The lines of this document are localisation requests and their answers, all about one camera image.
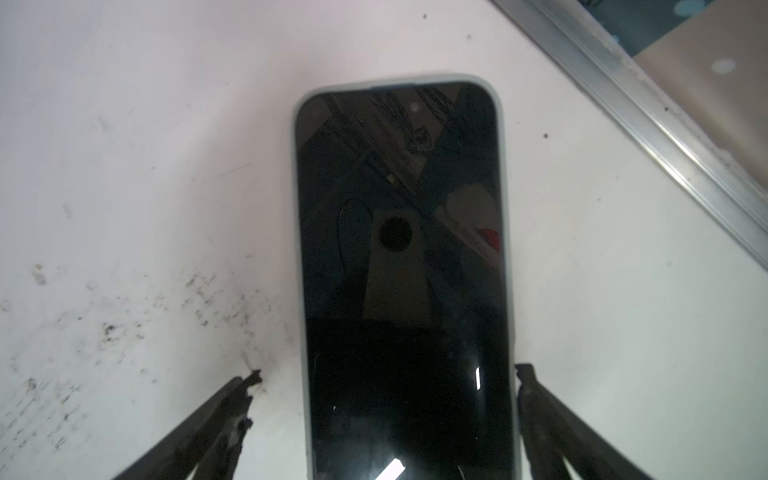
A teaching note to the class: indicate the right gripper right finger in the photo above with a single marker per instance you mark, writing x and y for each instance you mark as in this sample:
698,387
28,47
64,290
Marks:
557,440

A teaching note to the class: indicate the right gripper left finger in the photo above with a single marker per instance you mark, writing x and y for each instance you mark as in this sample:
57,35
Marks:
208,443

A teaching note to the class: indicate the black phone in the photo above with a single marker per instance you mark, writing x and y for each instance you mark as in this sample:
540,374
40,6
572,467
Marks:
401,219

